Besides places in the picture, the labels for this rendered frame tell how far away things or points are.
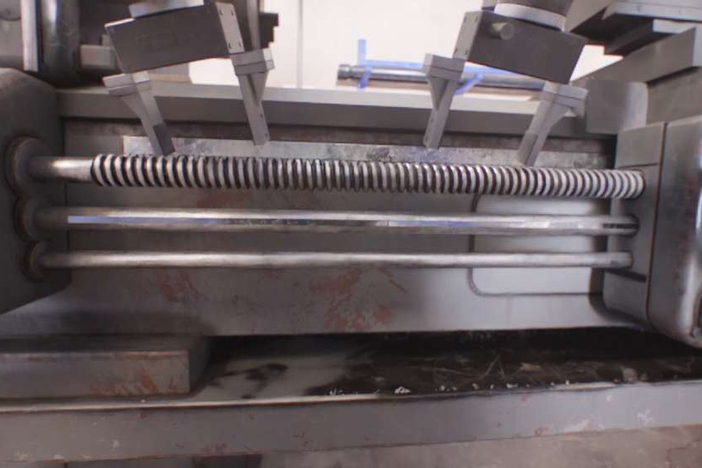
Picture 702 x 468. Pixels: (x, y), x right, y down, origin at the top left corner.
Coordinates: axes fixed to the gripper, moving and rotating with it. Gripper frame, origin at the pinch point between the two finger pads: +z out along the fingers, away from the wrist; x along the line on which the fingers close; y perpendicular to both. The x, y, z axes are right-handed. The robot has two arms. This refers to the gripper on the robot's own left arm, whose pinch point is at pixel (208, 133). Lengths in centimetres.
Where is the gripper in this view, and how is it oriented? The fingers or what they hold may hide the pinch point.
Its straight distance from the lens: 51.0
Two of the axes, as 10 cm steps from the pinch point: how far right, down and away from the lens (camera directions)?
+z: 1.5, 8.7, 4.7
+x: -9.8, 0.8, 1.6
